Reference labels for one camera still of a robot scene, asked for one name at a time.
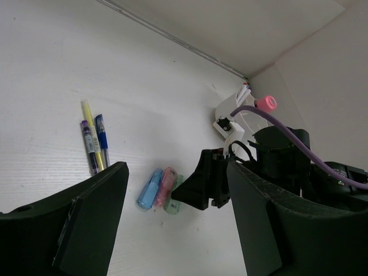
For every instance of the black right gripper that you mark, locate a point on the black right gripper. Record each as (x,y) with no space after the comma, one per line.
(208,184)

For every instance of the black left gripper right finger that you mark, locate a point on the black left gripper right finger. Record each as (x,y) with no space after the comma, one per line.
(283,234)

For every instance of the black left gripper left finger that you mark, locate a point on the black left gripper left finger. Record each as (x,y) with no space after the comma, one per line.
(72,232)

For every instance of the green correction tape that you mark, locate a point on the green correction tape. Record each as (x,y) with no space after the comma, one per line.
(172,206)

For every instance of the red capped white marker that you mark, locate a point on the red capped white marker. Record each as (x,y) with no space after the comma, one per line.
(242,93)

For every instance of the blue capped white marker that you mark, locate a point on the blue capped white marker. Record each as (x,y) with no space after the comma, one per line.
(249,92)

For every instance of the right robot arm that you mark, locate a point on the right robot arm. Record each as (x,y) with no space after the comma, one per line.
(274,158)

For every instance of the pink correction tape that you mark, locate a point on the pink correction tape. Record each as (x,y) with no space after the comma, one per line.
(169,178)

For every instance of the blue correction tape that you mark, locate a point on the blue correction tape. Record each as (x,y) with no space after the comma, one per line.
(147,196)

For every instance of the purple gel pen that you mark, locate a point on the purple gel pen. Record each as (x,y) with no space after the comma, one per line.
(89,147)

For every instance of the white round divided pen holder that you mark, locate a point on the white round divided pen holder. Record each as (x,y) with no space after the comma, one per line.
(250,122)

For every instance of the blue gel pen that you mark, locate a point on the blue gel pen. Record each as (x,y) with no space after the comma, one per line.
(101,133)

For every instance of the yellow highlighter pen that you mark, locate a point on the yellow highlighter pen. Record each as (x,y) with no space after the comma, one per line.
(88,116)

